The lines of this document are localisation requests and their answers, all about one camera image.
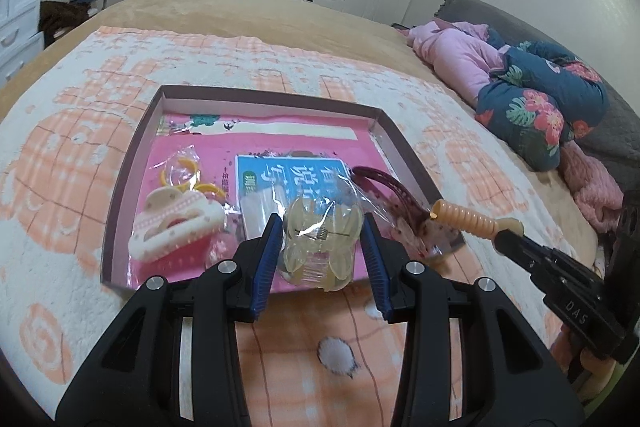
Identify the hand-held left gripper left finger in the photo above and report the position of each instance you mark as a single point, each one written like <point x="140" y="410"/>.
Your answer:
<point x="265" y="267"/>

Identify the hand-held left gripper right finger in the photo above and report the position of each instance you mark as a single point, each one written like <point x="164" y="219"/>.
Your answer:
<point x="377" y="267"/>

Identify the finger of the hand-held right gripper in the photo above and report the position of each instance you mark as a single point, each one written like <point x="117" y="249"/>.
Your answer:
<point x="525" y="252"/>

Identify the clear hair claw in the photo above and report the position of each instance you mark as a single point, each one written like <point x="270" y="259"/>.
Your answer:
<point x="320" y="242"/>

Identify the peach spiral hair clip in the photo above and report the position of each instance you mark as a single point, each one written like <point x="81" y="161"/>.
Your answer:
<point x="470" y="219"/>

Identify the dark red hair clip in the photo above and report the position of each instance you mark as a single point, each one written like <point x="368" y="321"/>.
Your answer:
<point x="385" y="184"/>

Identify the white hair claw clip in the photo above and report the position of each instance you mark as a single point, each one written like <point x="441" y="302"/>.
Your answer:
<point x="172" y="222"/>

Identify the brown cardboard box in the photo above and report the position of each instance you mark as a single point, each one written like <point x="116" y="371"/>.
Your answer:
<point x="122" y="227"/>

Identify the pink mesh scrunchie red dots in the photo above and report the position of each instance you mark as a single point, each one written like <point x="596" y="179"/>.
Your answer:
<point x="430" y="237"/>

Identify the pink knitted cloth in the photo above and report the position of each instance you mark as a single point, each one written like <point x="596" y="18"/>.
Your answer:
<point x="595" y="187"/>

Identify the yellow rings in plastic bag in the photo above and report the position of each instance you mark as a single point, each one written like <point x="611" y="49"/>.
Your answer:
<point x="182" y="172"/>

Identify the blue floral quilt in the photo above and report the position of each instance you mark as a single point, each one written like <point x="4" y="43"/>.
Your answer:
<point x="540" y="107"/>

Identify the pink and floral bedding pile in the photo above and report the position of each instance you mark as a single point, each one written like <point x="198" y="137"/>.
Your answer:
<point x="615" y="117"/>

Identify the pink garment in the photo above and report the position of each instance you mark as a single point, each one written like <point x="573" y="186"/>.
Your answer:
<point x="460" y="57"/>

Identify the peach and white plush blanket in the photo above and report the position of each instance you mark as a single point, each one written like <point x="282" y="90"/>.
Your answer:
<point x="65" y="147"/>

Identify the tan bedsheet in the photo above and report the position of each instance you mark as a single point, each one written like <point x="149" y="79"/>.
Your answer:
<point x="250" y="12"/>

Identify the pile of dark clothes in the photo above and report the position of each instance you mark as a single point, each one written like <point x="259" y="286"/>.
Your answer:
<point x="70" y="7"/>

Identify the white drawer cabinet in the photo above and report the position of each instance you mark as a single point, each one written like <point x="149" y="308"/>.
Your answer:
<point x="17" y="17"/>

